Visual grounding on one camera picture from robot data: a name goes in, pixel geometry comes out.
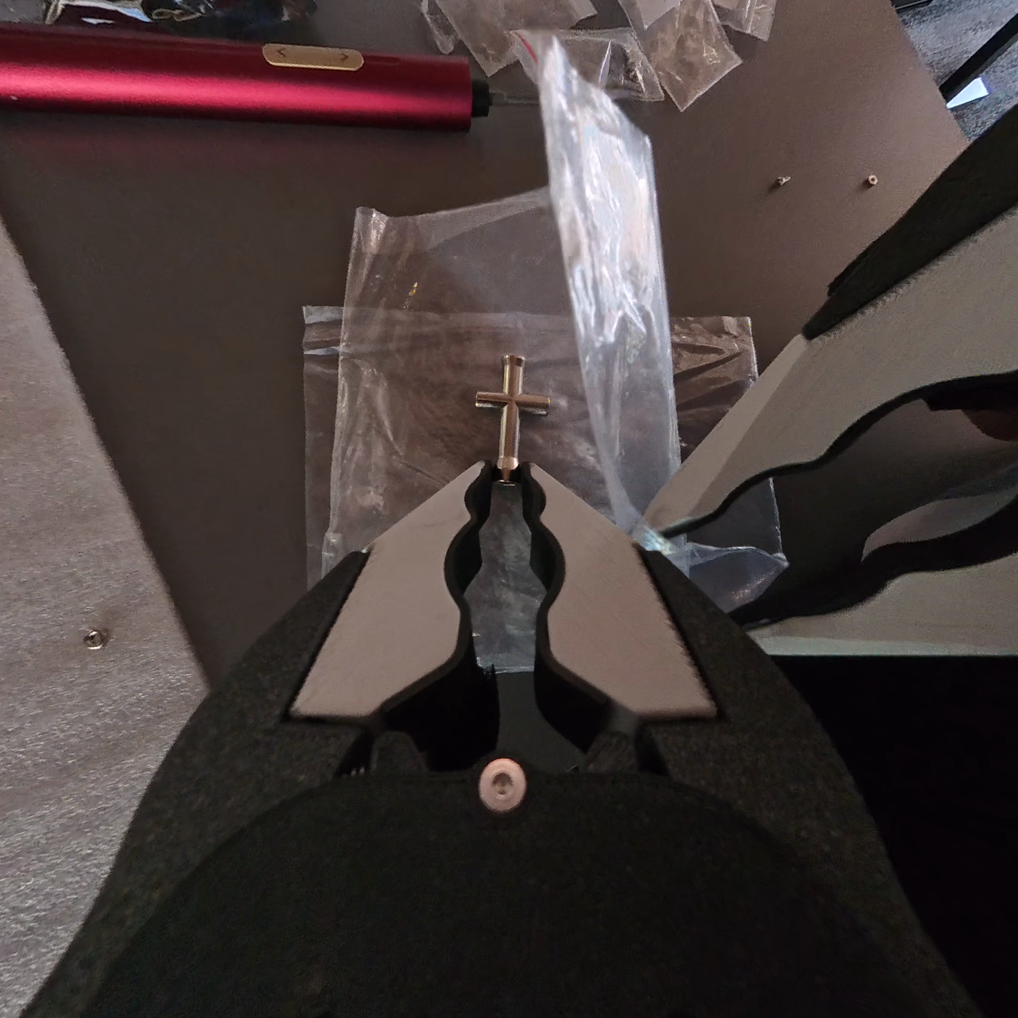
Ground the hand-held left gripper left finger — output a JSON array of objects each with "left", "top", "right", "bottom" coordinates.
[{"left": 288, "top": 465, "right": 498, "bottom": 723}]

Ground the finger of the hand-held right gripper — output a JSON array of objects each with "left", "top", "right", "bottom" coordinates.
[
  {"left": 732, "top": 509, "right": 1018, "bottom": 657},
  {"left": 635, "top": 213, "right": 1018, "bottom": 538}
]

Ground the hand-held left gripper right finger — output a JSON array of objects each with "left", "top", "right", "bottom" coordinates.
[{"left": 517, "top": 465, "right": 717, "bottom": 721}]

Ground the large clear parts bag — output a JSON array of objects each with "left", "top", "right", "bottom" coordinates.
[{"left": 302, "top": 306, "right": 784, "bottom": 669}]

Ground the clear screw bag red zip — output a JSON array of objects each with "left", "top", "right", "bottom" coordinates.
[{"left": 509, "top": 32, "right": 788, "bottom": 574}]

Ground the silver cross wrench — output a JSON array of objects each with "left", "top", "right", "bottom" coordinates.
[{"left": 476, "top": 355, "right": 551, "bottom": 482}]

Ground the pile of clear parts bags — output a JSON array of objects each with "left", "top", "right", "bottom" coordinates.
[{"left": 422, "top": 0, "right": 776, "bottom": 112}]

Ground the white foam mat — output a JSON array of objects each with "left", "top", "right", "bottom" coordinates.
[{"left": 0, "top": 223, "right": 212, "bottom": 995}]

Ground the flat clear plastic bag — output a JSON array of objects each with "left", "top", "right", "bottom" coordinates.
[{"left": 338, "top": 191, "right": 574, "bottom": 319}]

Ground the red electric screwdriver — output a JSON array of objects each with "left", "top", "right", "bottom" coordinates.
[{"left": 0, "top": 24, "right": 510, "bottom": 132}]

